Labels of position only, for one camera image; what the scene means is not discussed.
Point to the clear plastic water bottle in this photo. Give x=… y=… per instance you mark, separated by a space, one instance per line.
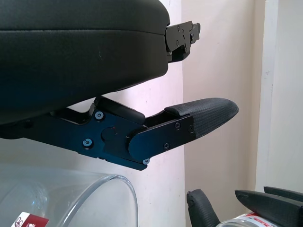
x=246 y=221

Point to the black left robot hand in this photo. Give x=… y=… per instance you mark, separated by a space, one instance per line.
x=71 y=59

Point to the clear glass cup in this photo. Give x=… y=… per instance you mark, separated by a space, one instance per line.
x=71 y=201

